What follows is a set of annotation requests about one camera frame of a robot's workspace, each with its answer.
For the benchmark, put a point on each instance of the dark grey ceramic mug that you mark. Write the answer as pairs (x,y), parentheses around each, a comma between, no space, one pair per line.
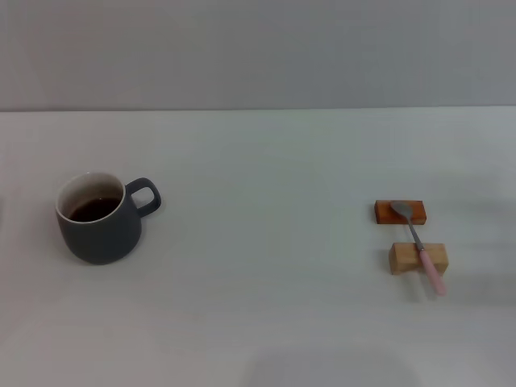
(101,238)

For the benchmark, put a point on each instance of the dark coffee liquid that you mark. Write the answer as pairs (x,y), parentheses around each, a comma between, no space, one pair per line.
(94,211)

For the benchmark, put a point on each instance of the dark brown wooden block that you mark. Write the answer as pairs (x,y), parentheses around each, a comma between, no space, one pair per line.
(383,213)

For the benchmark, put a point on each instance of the light wooden arch block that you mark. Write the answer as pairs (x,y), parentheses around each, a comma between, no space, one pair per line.
(403,258)

